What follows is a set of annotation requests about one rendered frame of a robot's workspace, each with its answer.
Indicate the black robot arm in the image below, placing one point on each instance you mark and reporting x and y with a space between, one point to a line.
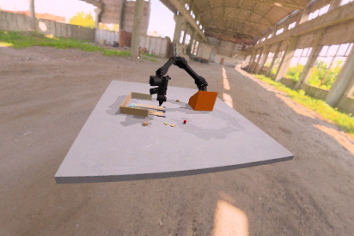
160 80

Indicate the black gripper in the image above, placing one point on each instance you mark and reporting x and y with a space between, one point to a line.
161 96

